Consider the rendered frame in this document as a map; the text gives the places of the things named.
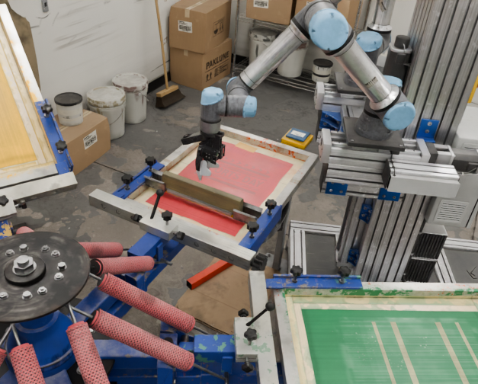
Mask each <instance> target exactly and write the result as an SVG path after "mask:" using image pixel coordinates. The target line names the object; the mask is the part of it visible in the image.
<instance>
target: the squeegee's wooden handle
mask: <svg viewBox="0 0 478 384"><path fill-rule="evenodd" d="M162 182H163V183H165V189H166V190H168V189H170V190H174V191H176V192H179V193H181V194H184V195H187V196H189V197H193V198H194V199H197V200H200V201H203V202H205V203H209V204H211V205H213V206H217V207H219V208H221V209H223V210H227V211H229V212H231V213H233V209H235V210H238V211H241V212H242V208H243V198H241V197H237V196H235V195H232V194H229V193H227V192H224V191H222V190H218V189H216V188H214V187H210V186H207V185H206V184H202V183H199V182H197V181H193V180H191V179H189V178H185V177H182V176H181V175H178V174H174V173H172V172H170V171H164V172H163V173H162Z"/></svg>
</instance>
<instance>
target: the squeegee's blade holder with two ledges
mask: <svg viewBox="0 0 478 384"><path fill-rule="evenodd" d="M167 192H168V193H170V194H174V195H175V196H178V197H181V198H184V199H186V200H190V201H191V202H194V203H197V204H200V205H202V206H205V207H207V208H210V209H212V210H216V211H218V212H220V213H224V214H226V215H228V216H231V215H232V214H233V213H231V212H229V211H227V210H223V209H221V208H219V207H217V206H213V205H211V204H209V203H205V202H203V201H200V200H197V199H194V198H193V197H189V196H187V195H184V194H181V193H179V192H176V191H174V190H170V189H168V190H167Z"/></svg>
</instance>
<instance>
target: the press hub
mask: <svg viewBox="0 0 478 384"><path fill-rule="evenodd" d="M90 271H91V262H90V258H89V256H88V253H87V251H86V250H85V249H84V247H83V246H82V245H81V244H80V243H78V242H77V241H76V240H75V239H73V238H70V237H69V236H66V235H62V234H59V233H55V232H24V233H20V234H16V235H11V236H8V237H5V238H2V239H0V339H2V337H3V335H4V334H5V332H6V331H7V330H8V327H9V326H10V324H13V323H15V327H16V330H17V333H18V337H19V339H20V342H21V344H26V343H29V344H32V345H33V347H34V351H35V354H36V356H37V360H38V363H39V365H40V369H41V372H42V374H43V377H44V378H47V377H50V376H53V375H56V374H57V373H59V372H61V371H63V370H66V372H67V373H68V375H69V378H70V381H71V383H72V384H85V383H84V380H83V378H82V374H81V372H80V369H79V366H78V364H77V361H76V359H75V355H74V353H73V350H72V347H71V344H70V342H69V339H68V336H67V333H66V330H68V327H69V326H70V325H73V322H72V319H71V318H70V317H69V316H67V314H68V313H69V310H68V308H66V307H65V305H67V304H68V303H70V305H71V306H73V307H76V306H77V305H78V304H79V303H80V302H81V301H82V299H79V298H76V297H77V295H78V294H79V293H80V292H81V291H82V289H83V288H84V286H85V285H86V283H87V281H88V278H89V275H90ZM90 332H91V335H92V337H93V339H94V340H114V339H113V338H109V337H108V336H106V335H104V334H101V333H99V332H97V331H94V330H92V329H90ZM14 347H17V343H16V340H15V338H14V334H13V331H12V330H11V331H10V333H9V335H8V336H7V337H6V339H5V344H4V349H6V353H7V354H8V355H7V356H6V358H5V359H4V361H3V363H2V364H1V366H0V378H1V377H2V376H3V375H4V374H5V373H7V372H8V371H9V370H10V371H12V372H13V373H14V369H13V366H12V363H11V359H10V357H9V353H11V349H13V348H14ZM101 362H102V364H103V366H104V370H105V372H106V374H107V376H108V375H109V374H110V372H111V370H112V368H113V366H114V363H115V360H101ZM14 374H15V373H14Z"/></svg>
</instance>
